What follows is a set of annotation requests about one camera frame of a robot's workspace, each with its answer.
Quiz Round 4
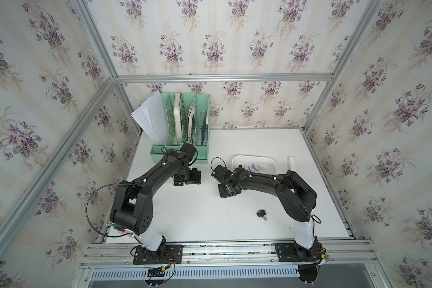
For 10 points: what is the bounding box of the white storage box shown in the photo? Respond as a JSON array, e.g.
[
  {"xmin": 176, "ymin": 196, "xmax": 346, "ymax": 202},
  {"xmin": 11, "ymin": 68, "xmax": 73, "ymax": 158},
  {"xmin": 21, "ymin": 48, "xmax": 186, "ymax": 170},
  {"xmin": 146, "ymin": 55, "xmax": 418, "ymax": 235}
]
[{"xmin": 231, "ymin": 155, "xmax": 277, "ymax": 175}]

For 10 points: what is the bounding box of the black round key fob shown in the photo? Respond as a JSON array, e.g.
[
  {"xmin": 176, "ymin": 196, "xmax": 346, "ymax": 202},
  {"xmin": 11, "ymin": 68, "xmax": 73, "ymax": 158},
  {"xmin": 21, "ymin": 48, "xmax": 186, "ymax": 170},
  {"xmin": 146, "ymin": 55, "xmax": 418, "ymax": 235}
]
[{"xmin": 256, "ymin": 210, "xmax": 267, "ymax": 221}]

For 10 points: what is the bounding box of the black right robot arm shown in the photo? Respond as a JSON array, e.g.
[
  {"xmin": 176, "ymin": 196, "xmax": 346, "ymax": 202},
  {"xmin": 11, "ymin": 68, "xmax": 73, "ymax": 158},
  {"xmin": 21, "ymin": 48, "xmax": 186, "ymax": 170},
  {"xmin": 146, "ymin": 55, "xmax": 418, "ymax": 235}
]
[{"xmin": 211, "ymin": 165, "xmax": 318, "ymax": 250}]

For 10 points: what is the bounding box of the white paper stack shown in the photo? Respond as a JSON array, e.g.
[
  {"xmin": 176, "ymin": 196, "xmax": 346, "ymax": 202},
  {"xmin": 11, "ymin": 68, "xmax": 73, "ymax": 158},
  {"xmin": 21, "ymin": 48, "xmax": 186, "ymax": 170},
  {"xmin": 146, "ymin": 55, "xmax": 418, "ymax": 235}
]
[{"xmin": 131, "ymin": 91, "xmax": 169, "ymax": 145}]

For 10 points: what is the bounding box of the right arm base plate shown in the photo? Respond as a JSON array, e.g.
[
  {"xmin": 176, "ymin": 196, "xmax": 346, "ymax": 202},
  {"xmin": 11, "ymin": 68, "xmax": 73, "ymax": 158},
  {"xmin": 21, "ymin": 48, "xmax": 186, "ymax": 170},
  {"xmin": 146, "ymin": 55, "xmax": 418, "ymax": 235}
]
[{"xmin": 274, "ymin": 241, "xmax": 326, "ymax": 263}]

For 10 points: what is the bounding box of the pink pen cup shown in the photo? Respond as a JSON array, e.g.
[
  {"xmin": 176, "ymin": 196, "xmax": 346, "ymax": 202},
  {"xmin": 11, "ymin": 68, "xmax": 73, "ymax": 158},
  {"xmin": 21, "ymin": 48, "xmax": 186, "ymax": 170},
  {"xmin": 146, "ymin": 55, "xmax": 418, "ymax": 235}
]
[{"xmin": 112, "ymin": 225, "xmax": 132, "ymax": 235}]

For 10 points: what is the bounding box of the lilac white swivel usb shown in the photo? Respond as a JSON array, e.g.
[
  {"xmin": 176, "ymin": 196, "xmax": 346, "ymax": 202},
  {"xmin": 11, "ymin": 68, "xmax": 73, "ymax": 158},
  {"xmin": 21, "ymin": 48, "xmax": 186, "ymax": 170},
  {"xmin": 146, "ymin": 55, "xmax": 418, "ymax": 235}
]
[{"xmin": 247, "ymin": 164, "xmax": 265, "ymax": 171}]

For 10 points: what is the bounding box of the green desk file organizer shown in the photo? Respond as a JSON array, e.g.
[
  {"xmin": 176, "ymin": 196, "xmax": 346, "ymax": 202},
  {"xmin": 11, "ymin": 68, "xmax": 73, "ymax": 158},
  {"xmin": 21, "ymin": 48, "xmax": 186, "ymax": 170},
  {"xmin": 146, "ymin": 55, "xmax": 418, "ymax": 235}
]
[{"xmin": 150, "ymin": 92, "xmax": 210, "ymax": 164}]

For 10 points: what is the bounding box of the brown edge book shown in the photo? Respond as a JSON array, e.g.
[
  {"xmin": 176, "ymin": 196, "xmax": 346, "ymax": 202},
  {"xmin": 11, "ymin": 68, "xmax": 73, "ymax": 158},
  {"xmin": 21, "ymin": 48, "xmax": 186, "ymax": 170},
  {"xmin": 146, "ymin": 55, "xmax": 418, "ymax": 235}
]
[{"xmin": 187, "ymin": 101, "xmax": 195, "ymax": 143}]

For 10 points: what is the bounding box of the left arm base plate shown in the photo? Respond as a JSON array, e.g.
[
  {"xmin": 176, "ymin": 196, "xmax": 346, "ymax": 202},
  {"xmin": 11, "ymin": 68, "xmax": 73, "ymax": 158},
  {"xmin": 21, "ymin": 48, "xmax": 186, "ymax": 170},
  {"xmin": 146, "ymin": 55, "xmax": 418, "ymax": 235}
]
[{"xmin": 130, "ymin": 244, "xmax": 184, "ymax": 265}]

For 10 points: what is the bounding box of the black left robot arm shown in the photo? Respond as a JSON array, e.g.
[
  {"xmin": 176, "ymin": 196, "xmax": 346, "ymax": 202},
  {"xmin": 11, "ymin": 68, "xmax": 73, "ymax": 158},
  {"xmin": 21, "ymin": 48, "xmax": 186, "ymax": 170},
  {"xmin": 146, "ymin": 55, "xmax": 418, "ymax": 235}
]
[{"xmin": 110, "ymin": 143, "xmax": 201, "ymax": 253}]

